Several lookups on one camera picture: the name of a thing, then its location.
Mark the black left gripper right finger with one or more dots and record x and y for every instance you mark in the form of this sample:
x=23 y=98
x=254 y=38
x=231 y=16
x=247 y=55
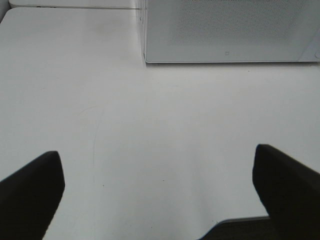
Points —
x=289 y=192

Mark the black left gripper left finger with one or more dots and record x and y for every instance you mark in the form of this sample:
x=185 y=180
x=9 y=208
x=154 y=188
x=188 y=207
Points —
x=29 y=198

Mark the white microwave door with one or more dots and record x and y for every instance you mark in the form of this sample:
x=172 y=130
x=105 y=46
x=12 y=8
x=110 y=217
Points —
x=232 y=30

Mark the white microwave oven body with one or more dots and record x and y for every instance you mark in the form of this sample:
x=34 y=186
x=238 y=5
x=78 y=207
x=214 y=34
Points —
x=142 y=30

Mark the white adjacent table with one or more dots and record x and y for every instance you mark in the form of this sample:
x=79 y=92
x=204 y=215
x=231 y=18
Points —
x=76 y=4

